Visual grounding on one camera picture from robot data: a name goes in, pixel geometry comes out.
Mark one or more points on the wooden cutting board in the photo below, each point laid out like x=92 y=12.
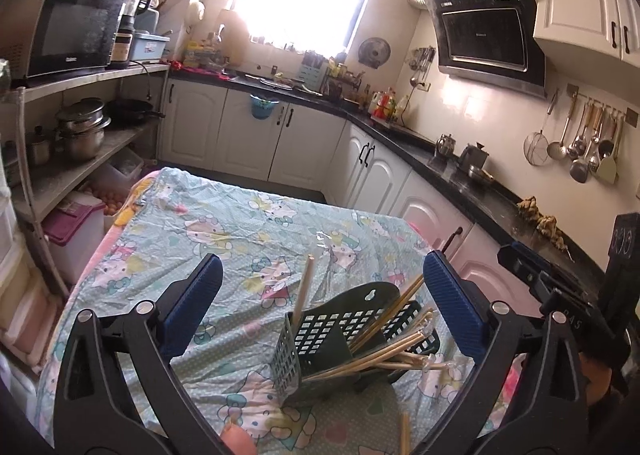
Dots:
x=232 y=40

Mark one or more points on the pinkish round object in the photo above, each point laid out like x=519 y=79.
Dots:
x=239 y=440

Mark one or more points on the bamboo chopstick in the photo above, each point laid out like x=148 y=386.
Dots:
x=405 y=435

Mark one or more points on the metal utensil hook rail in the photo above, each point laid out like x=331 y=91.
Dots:
x=600 y=105

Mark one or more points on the blue hanging bin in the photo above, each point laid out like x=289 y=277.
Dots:
x=262 y=107

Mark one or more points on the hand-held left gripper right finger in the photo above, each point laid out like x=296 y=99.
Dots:
x=452 y=305

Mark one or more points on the black blender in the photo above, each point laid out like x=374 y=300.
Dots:
x=132 y=10

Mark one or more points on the hanging kitchen utensils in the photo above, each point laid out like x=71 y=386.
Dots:
x=580 y=170

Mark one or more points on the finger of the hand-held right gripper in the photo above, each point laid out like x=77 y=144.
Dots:
x=525 y=262

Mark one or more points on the steel spoon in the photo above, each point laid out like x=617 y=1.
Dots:
x=581 y=142

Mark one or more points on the ginger roots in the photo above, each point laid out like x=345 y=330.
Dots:
x=542 y=225

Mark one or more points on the black wok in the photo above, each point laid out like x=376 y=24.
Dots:
x=132 y=111

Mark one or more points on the plastic drawer unit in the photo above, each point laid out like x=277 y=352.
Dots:
x=20 y=285

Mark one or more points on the stacked steel pots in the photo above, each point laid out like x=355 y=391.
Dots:
x=82 y=130

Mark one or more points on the black microwave oven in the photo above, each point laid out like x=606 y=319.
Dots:
x=70 y=25

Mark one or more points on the small steel cup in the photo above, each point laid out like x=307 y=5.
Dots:
x=39 y=147

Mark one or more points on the metal shelf rack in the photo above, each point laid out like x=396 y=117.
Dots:
x=75 y=170

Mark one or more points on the round dark wall fan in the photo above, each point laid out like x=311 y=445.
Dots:
x=374 y=52

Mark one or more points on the white base cabinets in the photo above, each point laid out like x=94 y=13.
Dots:
x=310 y=140

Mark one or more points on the black spice rack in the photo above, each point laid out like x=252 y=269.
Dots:
x=345 y=85

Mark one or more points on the tray of eggs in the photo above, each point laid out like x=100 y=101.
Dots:
x=112 y=202

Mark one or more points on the dark lidded pot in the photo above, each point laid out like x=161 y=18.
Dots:
x=475 y=165

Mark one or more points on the cooking oil bottles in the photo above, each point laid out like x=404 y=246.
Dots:
x=387 y=106

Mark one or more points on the small hanging steel utensils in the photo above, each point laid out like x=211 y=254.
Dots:
x=422 y=65

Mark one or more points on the grey blue plastic box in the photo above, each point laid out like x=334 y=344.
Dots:
x=150 y=47

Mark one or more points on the green plastic utensil basket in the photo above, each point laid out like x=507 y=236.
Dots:
x=330 y=350

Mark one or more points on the light blue knife block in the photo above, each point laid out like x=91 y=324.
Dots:
x=315 y=69

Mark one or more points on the cartoon printed tablecloth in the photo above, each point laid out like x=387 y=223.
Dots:
x=225 y=215

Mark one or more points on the black glass range hood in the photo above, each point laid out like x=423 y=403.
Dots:
x=485 y=35

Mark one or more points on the pile of bamboo chopsticks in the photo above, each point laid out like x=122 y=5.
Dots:
x=303 y=285

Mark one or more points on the black kitchen countertop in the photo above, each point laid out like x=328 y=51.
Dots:
x=500 y=200

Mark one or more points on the steel ladle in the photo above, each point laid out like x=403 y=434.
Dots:
x=557 y=150

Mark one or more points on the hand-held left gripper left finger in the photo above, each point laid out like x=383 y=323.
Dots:
x=192 y=302

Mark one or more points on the pale green spatula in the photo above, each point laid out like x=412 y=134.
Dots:
x=607 y=170

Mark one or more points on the pink lidded plastic bin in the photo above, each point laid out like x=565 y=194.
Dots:
x=75 y=230

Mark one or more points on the wall socket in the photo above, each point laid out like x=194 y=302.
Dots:
x=424 y=86

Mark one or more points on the steel kettle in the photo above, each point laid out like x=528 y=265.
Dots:
x=446 y=146

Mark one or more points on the white hanging scoop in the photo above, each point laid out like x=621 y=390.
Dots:
x=196 y=16

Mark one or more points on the person's right hand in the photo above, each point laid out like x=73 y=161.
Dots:
x=597 y=380

